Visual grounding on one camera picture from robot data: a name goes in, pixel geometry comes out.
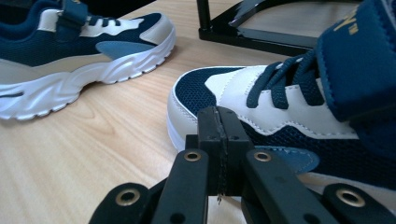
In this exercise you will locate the navy and white sneaker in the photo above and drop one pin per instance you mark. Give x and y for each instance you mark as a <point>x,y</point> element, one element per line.
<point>280,102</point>
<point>62,49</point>

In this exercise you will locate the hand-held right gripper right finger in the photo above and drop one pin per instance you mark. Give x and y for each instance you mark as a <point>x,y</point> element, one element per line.
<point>233,155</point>

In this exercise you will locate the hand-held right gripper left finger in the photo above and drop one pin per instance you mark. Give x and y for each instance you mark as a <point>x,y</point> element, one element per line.
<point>214,155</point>

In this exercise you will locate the red and black shoe rack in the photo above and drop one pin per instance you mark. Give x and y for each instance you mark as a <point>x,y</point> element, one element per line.
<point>218,31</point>

